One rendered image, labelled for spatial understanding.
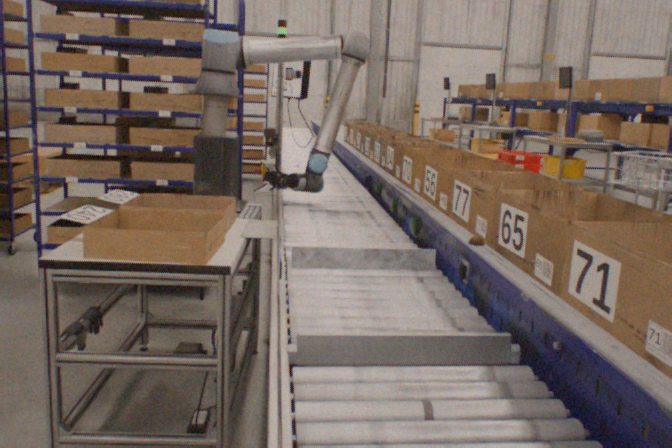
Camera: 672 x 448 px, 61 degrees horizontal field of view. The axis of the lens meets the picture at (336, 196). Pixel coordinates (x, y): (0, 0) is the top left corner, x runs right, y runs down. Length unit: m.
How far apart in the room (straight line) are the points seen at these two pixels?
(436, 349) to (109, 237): 1.05
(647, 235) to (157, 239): 1.31
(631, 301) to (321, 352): 0.61
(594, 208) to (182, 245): 1.20
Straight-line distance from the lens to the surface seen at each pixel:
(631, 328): 1.10
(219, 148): 2.56
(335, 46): 2.74
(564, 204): 1.70
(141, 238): 1.84
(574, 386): 1.21
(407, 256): 1.85
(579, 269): 1.23
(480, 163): 2.42
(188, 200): 2.42
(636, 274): 1.07
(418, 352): 1.30
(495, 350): 1.35
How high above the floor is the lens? 1.28
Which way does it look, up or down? 10 degrees down
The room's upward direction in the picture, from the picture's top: 3 degrees clockwise
